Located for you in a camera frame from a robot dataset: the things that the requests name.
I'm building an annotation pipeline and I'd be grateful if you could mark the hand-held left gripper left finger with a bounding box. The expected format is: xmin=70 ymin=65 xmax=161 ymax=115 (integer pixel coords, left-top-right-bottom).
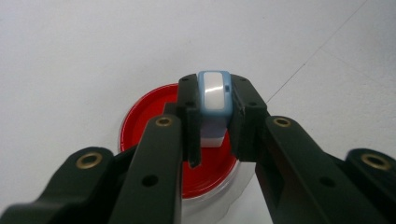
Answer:
xmin=108 ymin=74 xmax=202 ymax=224

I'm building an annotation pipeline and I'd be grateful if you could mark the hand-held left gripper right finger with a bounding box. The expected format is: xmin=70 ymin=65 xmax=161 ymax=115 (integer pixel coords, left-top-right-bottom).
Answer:
xmin=228 ymin=74 xmax=390 ymax=224

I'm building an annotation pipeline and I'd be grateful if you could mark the round red ink pad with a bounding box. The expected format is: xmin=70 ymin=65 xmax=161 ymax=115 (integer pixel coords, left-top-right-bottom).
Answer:
xmin=118 ymin=83 xmax=257 ymax=224

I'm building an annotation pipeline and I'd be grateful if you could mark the blue and white stamp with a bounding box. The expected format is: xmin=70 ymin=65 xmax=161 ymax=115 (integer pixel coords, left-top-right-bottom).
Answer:
xmin=197 ymin=70 xmax=233 ymax=148

